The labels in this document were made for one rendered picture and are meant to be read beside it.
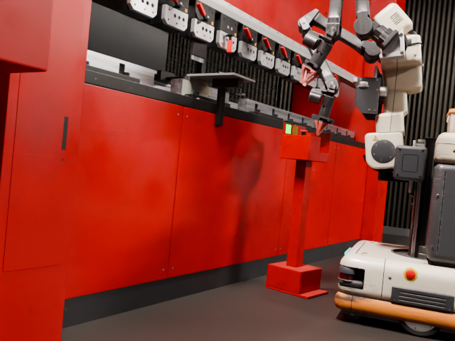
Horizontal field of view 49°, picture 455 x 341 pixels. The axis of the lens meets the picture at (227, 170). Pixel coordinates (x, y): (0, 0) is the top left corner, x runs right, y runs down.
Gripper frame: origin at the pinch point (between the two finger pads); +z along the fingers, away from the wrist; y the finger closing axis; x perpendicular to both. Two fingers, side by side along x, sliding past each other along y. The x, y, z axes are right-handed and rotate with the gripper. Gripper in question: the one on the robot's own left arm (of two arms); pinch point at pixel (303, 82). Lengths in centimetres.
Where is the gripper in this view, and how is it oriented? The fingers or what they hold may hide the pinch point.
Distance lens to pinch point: 227.9
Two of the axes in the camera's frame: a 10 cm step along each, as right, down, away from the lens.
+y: -3.5, -0.2, -9.4
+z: -5.1, 8.5, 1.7
